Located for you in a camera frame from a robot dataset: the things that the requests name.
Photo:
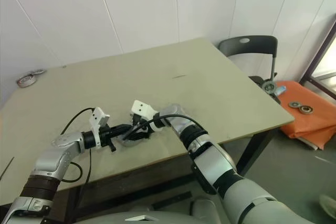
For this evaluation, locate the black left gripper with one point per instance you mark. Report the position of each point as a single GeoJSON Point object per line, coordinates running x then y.
{"type": "Point", "coordinates": [105, 137]}

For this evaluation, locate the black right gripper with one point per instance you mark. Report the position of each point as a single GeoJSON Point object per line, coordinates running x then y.
{"type": "Point", "coordinates": [136, 120]}

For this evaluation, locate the grey motor end cover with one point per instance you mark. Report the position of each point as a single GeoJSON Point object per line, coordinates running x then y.
{"type": "Point", "coordinates": [131, 143]}

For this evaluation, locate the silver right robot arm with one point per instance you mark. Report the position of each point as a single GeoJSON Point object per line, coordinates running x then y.
{"type": "Point", "coordinates": [210, 161]}

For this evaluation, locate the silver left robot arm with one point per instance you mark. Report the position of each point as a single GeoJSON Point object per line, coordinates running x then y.
{"type": "Point", "coordinates": [52, 161]}

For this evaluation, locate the black flat bar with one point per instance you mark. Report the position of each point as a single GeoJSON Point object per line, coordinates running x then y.
{"type": "Point", "coordinates": [170, 201]}

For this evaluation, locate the round metal gear part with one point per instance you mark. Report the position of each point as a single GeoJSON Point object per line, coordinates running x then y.
{"type": "Point", "coordinates": [269, 86]}

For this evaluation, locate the black folding chair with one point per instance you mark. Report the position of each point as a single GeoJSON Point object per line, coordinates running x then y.
{"type": "Point", "coordinates": [249, 47]}

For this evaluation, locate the blue plastic bottle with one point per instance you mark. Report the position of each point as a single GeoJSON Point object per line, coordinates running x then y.
{"type": "Point", "coordinates": [281, 90]}

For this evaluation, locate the metal ball bearing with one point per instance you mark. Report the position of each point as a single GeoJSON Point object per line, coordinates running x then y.
{"type": "Point", "coordinates": [306, 108]}

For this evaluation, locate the orange cloth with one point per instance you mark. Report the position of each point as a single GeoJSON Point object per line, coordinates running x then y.
{"type": "Point", "coordinates": [309, 124]}

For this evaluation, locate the grey sneaker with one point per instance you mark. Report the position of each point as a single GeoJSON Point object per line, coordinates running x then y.
{"type": "Point", "coordinates": [329, 204]}

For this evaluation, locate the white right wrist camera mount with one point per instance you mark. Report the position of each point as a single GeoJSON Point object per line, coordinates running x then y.
{"type": "Point", "coordinates": [141, 108]}

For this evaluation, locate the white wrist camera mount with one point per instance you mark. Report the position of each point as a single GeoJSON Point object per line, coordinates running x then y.
{"type": "Point", "coordinates": [95, 115]}
{"type": "Point", "coordinates": [141, 108]}

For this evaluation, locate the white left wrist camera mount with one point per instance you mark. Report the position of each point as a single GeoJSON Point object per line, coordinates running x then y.
{"type": "Point", "coordinates": [95, 115]}

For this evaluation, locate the dark door frame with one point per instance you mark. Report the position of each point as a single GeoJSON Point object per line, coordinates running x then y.
{"type": "Point", "coordinates": [316, 58]}

